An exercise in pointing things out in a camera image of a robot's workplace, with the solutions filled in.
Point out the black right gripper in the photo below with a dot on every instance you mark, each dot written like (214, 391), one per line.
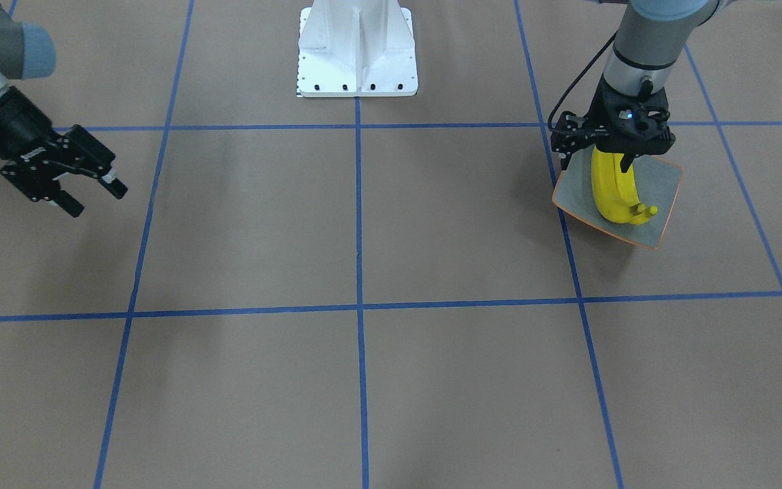
(16, 128)

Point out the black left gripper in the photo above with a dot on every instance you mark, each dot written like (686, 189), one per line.
(571, 136)

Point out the yellow banana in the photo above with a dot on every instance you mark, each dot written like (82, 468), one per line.
(603, 187)
(633, 210)

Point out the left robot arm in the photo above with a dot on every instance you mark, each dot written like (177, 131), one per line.
(647, 44)

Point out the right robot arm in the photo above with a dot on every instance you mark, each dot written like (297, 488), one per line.
(35, 156)

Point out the grey square plate orange rim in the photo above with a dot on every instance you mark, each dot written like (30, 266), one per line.
(657, 181)

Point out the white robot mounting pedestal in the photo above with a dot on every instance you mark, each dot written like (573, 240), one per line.
(356, 49)

